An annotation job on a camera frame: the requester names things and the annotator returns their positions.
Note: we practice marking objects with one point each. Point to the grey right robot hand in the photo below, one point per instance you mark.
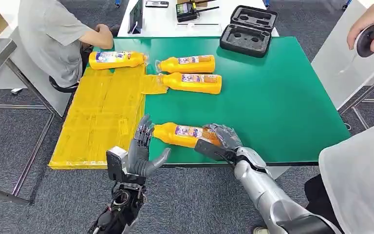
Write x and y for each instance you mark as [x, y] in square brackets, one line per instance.
[227, 137]

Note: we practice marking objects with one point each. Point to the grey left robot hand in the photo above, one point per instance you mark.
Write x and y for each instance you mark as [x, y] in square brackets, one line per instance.
[138, 158]

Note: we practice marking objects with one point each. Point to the black round reel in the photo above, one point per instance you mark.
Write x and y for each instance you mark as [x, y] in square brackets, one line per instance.
[367, 42]

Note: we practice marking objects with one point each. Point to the orange drink bottle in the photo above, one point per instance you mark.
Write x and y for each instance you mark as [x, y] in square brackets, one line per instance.
[116, 60]
[174, 135]
[193, 84]
[187, 64]

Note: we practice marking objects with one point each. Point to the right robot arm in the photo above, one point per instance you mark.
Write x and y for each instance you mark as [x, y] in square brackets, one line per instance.
[264, 190]

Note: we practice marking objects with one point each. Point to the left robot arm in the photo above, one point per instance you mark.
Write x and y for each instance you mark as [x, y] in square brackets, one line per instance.
[122, 206]

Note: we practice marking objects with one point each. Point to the green mat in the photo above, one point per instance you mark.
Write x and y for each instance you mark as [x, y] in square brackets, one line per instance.
[271, 106]

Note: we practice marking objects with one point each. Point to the yellow sheet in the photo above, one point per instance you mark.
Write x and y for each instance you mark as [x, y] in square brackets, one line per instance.
[100, 119]

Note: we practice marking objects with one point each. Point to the open black foam case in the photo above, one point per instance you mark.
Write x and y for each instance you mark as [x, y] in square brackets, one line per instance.
[248, 35]

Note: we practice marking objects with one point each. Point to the black chair seat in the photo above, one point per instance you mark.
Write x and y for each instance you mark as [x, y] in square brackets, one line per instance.
[62, 87]

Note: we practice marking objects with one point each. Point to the thin black stick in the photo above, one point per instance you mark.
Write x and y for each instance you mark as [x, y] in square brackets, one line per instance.
[198, 24]

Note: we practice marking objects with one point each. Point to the grey panel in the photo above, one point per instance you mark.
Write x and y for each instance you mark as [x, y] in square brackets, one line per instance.
[37, 95]

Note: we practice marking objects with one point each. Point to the black handheld radio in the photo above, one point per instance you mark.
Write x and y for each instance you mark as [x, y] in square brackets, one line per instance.
[187, 12]

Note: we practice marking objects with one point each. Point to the white table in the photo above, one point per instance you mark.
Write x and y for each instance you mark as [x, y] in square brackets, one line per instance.
[164, 21]

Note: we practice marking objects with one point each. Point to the black tablet on stand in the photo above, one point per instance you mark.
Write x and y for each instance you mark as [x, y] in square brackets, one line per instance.
[136, 17]

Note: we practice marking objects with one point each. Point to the black phone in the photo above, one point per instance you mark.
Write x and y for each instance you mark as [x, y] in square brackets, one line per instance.
[157, 4]

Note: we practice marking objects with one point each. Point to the seated person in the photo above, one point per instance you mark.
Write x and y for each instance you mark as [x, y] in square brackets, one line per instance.
[45, 35]

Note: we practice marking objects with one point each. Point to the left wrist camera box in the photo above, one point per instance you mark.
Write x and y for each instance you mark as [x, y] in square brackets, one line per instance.
[116, 163]

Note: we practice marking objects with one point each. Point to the white panel with metal frame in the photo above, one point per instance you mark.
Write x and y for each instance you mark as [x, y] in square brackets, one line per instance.
[335, 68]

